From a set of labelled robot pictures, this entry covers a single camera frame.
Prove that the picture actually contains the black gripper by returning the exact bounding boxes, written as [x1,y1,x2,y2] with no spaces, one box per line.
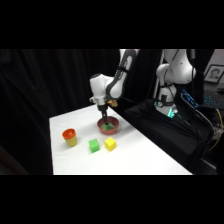
[96,102,110,127]

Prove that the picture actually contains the pink bowl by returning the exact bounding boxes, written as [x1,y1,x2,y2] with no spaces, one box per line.
[96,116,120,136]

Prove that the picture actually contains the yellow cube block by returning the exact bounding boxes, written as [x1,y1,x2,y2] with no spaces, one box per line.
[103,136,118,152]

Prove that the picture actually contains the green cube block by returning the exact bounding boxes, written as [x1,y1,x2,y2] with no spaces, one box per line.
[88,138,102,154]

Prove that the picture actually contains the yellow cup with orange rim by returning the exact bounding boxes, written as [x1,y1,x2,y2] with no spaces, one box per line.
[61,128,78,148]

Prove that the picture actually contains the black robot stand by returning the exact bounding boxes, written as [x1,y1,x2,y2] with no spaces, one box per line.
[123,98,216,175]

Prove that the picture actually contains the black curtain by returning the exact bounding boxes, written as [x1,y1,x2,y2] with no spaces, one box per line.
[0,49,164,176]

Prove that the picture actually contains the blue lit keyboard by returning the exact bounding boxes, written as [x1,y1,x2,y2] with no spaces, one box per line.
[180,88,222,110]

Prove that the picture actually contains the framed picture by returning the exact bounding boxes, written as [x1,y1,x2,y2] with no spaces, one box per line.
[203,64,224,84]

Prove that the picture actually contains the yellow wrist mount block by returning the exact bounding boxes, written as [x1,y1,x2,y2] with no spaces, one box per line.
[107,99,119,108]

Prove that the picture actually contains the yellow cable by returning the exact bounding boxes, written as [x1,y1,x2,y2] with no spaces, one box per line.
[208,108,224,152]

